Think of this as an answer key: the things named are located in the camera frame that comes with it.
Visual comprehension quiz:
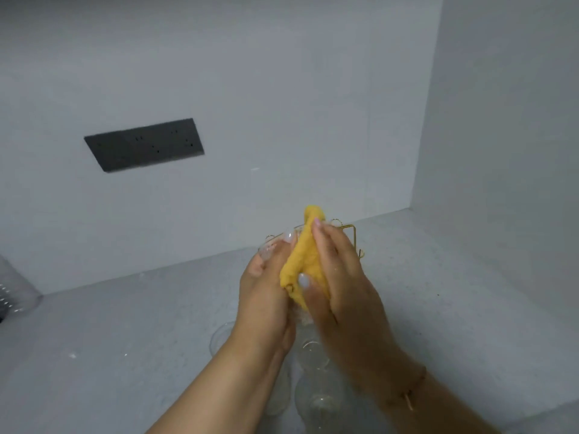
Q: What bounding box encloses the gold wire glass rack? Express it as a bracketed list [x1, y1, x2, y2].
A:
[266, 219, 365, 261]

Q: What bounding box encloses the yellow cleaning cloth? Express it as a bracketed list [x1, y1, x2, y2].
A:
[279, 205, 331, 311]

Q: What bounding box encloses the person's right hand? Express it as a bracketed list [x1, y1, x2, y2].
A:
[297, 218, 427, 399]

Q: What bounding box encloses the person's left hand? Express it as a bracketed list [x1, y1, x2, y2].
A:
[230, 231, 298, 358]

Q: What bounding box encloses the clear plastic container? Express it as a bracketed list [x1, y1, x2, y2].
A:
[0, 255, 44, 322]

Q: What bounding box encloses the person's left forearm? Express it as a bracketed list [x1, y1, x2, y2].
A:
[147, 340, 296, 434]

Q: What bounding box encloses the clear drinking glass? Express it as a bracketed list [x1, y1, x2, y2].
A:
[209, 322, 237, 358]
[257, 227, 317, 329]
[296, 341, 331, 372]
[294, 370, 351, 427]

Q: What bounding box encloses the black wall socket panel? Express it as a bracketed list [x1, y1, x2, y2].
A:
[84, 118, 205, 174]

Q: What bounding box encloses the person's right forearm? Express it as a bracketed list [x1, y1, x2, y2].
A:
[353, 367, 504, 434]

